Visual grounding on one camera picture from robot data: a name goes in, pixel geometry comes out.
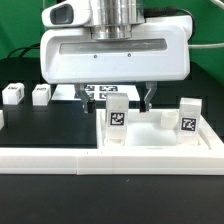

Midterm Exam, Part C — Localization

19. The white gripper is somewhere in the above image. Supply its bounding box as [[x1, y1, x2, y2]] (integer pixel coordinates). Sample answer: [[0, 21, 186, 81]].
[[40, 0, 193, 113]]

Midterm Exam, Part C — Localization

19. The white square table top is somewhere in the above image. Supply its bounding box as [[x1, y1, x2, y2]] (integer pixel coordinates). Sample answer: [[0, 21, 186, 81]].
[[96, 109, 224, 150]]

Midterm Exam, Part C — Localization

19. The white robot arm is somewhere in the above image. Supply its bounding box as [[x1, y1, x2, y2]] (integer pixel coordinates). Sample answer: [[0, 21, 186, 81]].
[[40, 0, 211, 113]]

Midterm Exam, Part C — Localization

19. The white U-shaped obstacle fence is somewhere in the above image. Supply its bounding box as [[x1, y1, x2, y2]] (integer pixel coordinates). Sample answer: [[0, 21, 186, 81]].
[[0, 109, 224, 176]]

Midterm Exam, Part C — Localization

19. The black cable on table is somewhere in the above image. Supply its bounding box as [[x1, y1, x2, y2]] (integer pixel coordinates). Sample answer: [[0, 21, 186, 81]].
[[7, 43, 43, 60]]

